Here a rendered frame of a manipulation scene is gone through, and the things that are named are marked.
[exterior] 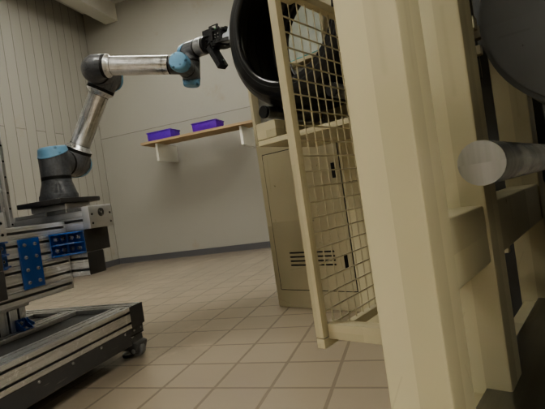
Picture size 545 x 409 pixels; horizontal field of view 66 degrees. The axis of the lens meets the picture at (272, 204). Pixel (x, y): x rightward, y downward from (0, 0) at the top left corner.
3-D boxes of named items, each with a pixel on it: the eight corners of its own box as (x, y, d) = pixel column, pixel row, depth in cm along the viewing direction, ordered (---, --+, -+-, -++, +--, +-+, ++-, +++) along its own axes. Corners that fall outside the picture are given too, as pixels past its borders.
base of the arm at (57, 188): (30, 204, 171) (27, 179, 171) (59, 201, 186) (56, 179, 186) (59, 198, 167) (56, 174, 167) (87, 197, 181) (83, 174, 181)
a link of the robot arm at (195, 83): (177, 82, 176) (176, 56, 176) (186, 89, 187) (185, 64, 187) (195, 81, 175) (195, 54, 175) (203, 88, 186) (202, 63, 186)
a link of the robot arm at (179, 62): (68, 47, 169) (187, 45, 164) (83, 56, 180) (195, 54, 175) (68, 76, 169) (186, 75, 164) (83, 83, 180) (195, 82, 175)
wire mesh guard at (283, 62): (458, 256, 148) (431, 59, 148) (464, 256, 147) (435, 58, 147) (317, 348, 80) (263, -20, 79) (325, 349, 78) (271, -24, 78)
